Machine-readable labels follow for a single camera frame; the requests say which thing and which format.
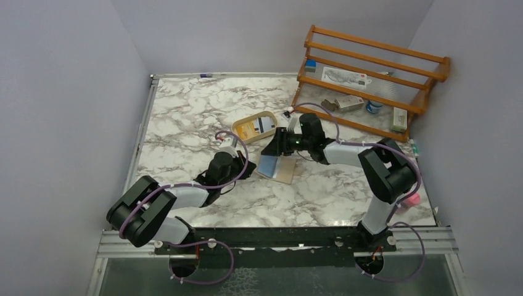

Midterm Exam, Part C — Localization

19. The wooden shelf rack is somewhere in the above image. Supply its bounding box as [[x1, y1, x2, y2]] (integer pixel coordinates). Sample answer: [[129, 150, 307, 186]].
[[291, 25, 450, 142]]

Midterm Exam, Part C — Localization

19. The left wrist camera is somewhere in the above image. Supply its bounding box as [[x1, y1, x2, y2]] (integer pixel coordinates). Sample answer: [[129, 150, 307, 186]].
[[219, 136, 238, 158]]

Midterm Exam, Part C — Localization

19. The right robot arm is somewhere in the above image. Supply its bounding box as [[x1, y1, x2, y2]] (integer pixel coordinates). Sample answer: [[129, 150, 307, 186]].
[[259, 113, 421, 251]]

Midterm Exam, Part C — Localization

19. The brown small object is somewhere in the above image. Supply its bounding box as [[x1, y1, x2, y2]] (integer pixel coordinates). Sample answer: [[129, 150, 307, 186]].
[[321, 100, 338, 112]]

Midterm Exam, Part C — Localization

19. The pink object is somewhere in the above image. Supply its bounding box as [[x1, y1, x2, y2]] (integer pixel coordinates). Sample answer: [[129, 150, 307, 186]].
[[396, 193, 421, 215]]

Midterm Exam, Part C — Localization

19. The green white small box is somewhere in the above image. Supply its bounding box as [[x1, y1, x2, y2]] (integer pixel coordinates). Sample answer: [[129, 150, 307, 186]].
[[390, 107, 408, 133]]

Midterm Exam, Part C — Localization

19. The clear packet with red label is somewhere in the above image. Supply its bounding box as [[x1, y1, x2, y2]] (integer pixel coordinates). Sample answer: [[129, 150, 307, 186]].
[[321, 67, 372, 90]]

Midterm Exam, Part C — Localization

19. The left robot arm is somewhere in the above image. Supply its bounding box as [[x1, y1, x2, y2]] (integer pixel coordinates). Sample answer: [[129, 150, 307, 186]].
[[106, 152, 257, 253]]

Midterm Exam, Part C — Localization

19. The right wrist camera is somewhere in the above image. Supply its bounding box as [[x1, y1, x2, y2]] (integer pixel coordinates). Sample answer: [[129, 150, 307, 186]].
[[282, 107, 299, 132]]

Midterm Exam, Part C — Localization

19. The orange card in tray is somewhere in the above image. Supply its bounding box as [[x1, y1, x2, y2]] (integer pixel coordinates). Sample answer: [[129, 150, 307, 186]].
[[236, 123, 257, 141]]

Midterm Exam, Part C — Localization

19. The grey box with red label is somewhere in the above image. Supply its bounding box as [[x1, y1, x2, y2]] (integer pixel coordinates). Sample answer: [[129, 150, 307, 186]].
[[334, 95, 364, 112]]

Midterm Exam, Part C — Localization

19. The green white tube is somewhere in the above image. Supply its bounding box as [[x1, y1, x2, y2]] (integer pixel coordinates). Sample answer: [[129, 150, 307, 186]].
[[409, 139, 419, 158]]

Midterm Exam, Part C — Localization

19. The purple cable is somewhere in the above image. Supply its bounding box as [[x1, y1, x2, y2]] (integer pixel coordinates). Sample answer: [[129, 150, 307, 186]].
[[292, 102, 427, 284], [118, 130, 250, 286]]

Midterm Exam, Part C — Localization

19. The blue white bottle cap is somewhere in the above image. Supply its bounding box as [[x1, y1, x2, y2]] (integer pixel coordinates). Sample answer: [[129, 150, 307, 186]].
[[365, 100, 384, 114]]

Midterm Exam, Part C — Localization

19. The blue white small box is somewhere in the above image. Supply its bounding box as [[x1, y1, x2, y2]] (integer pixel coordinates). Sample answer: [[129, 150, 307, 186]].
[[304, 59, 316, 73]]

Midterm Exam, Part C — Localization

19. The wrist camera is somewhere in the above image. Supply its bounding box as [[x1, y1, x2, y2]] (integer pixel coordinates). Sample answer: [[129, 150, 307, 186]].
[[219, 136, 238, 158], [282, 107, 299, 132]]

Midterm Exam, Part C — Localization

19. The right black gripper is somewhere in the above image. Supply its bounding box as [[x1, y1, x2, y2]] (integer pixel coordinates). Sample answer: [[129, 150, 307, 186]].
[[261, 127, 312, 157]]

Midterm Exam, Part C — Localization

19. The white black card in tray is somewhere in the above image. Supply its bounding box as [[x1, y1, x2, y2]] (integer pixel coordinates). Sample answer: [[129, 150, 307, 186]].
[[252, 117, 275, 134]]

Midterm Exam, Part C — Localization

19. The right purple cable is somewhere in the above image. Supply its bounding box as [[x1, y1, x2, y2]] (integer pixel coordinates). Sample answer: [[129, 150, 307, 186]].
[[292, 102, 427, 284]]

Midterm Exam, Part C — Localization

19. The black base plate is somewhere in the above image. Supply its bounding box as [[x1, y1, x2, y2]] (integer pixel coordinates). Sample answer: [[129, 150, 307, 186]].
[[153, 225, 396, 273]]

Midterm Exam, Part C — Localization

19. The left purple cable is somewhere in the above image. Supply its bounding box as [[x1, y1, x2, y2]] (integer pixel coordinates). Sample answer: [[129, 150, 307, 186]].
[[118, 130, 250, 286]]

